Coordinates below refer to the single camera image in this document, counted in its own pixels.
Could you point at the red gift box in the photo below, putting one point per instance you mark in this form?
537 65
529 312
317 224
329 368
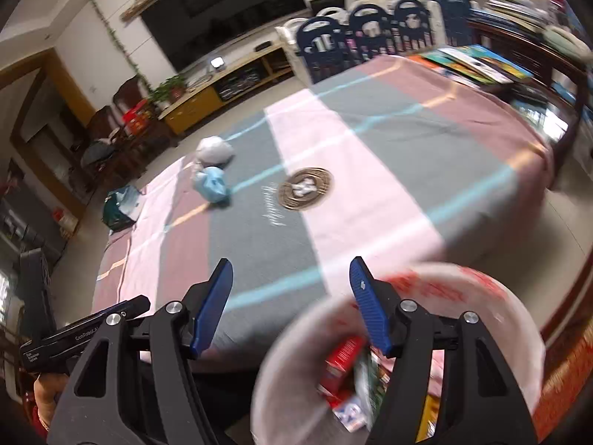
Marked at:
138 118

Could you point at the row of colourful picture books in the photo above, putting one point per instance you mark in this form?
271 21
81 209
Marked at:
477 67

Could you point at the red gold patterned cushion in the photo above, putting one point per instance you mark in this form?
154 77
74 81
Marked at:
565 380

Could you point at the light blue plastic bag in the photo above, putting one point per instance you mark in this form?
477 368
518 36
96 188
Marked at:
212 183

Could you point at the person's left hand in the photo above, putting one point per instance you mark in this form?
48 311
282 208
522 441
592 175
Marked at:
48 396

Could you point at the stack of books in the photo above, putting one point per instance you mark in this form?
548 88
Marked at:
514 7

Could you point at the green ivy garland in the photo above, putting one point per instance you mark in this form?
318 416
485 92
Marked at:
116 41

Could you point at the small white plastic bag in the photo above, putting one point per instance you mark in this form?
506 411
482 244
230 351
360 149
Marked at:
214 149

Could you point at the green red small carton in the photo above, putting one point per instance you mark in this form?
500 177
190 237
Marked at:
343 359

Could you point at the wooden television cabinet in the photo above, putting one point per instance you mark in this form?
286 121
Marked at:
194 106

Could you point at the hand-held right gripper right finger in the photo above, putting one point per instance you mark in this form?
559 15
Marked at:
370 306

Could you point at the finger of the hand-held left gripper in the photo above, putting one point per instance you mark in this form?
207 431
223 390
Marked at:
136 305

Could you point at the grey-green pillow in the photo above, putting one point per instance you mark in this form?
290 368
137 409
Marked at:
567 41

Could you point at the potted green plant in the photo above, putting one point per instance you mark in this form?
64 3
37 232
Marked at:
169 90

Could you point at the grey bag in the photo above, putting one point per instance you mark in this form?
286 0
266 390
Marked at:
98 153

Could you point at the dark wooden armchair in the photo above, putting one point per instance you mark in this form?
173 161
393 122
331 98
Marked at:
129 90
99 120

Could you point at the dark green foil bag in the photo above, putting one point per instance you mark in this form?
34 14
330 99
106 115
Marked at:
118 211

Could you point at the black set-top box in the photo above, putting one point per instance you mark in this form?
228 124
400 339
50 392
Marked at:
262 47

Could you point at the pink plastic bag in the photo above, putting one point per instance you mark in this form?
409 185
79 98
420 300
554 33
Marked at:
440 375

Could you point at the small desk screen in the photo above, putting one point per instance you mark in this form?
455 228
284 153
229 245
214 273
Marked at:
217 62

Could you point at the plaid tablecloth with round emblem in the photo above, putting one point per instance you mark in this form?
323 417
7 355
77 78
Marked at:
394 157

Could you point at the large black television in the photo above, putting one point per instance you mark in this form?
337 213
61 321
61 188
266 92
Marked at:
222 14

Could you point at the yellow snack packet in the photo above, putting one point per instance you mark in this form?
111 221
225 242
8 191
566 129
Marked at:
427 419

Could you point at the bin with red-printed white liner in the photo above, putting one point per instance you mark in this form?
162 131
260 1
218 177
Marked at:
296 347

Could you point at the navy and white playpen fence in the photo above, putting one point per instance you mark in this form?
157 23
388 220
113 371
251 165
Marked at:
366 32

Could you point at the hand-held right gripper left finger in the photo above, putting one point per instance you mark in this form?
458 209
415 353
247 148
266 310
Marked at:
211 306

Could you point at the dark wooden side table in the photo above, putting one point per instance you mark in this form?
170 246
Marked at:
556 79

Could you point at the white blue medicine box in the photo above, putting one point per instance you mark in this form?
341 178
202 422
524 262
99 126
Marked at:
350 415

